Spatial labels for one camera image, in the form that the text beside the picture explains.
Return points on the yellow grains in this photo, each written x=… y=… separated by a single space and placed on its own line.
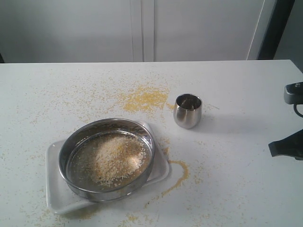
x=109 y=161

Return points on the spilled yellow millet pile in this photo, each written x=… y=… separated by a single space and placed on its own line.
x=145 y=99

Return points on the round steel sieve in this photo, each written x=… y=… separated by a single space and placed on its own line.
x=102 y=127

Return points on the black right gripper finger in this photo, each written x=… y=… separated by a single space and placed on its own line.
x=291 y=146

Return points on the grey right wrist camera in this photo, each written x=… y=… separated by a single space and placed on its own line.
x=293 y=93

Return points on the small stainless steel cup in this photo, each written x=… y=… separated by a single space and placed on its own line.
x=187 y=111

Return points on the white rectangular tray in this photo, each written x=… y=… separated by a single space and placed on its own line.
x=61 y=199

